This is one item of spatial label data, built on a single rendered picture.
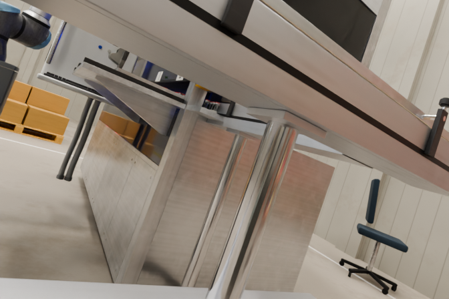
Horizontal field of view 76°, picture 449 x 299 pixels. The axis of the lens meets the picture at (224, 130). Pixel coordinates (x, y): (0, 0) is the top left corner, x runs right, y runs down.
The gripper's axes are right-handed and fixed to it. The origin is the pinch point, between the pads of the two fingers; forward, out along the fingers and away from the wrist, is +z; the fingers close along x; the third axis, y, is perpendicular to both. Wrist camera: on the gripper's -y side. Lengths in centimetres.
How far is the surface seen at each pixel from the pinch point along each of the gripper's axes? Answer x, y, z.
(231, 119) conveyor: 31.2, -37.6, 4.5
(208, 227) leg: 34, -42, 44
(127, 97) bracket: 2.6, -6.2, 9.4
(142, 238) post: 13, -29, 60
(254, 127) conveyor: 46, -38, 5
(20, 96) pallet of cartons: -381, 54, 45
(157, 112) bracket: 2.5, -19.5, 10.7
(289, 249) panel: 13, -112, 56
